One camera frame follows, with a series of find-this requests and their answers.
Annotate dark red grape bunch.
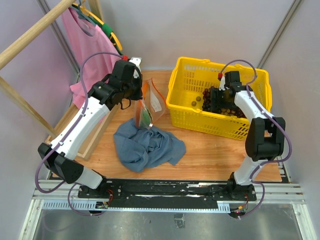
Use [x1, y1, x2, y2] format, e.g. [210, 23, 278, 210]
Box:
[202, 88, 212, 103]

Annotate clear zip bag orange seal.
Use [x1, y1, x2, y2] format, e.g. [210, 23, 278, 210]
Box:
[133, 78, 167, 126]

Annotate toy watermelon slice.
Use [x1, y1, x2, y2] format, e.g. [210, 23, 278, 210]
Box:
[138, 106, 153, 129]

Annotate dark purple grape bunch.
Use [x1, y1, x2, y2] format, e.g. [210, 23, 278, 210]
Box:
[202, 101, 214, 113]

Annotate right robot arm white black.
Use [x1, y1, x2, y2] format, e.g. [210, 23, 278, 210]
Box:
[210, 71, 286, 201]

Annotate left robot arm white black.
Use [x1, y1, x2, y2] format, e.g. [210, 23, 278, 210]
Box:
[38, 57, 143, 198]

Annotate yellow plastic basket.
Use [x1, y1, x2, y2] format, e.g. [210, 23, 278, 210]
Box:
[166, 56, 273, 140]

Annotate yellow green hanger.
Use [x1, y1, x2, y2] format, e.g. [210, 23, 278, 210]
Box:
[70, 0, 123, 55]

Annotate blue crumpled cloth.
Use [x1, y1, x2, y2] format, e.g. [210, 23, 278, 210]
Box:
[113, 119, 187, 173]

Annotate grey hanger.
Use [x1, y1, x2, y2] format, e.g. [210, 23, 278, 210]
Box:
[70, 0, 96, 37]

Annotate wooden clothes rack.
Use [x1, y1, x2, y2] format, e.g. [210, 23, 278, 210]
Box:
[0, 0, 126, 161]

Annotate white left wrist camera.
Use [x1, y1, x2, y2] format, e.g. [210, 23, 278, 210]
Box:
[129, 57, 142, 79]

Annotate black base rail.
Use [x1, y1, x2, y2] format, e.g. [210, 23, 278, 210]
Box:
[77, 179, 257, 210]

